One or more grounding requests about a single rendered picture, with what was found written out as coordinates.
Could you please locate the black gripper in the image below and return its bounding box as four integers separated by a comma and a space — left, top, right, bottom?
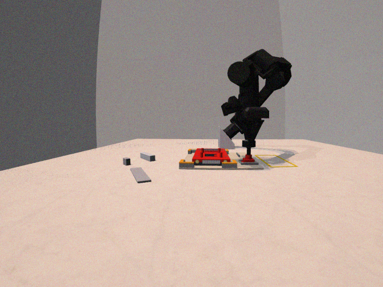
235, 88, 269, 145

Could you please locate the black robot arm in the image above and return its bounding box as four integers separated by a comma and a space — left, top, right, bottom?
221, 49, 292, 140

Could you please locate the black tyre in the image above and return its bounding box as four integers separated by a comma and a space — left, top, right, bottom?
242, 140, 255, 147

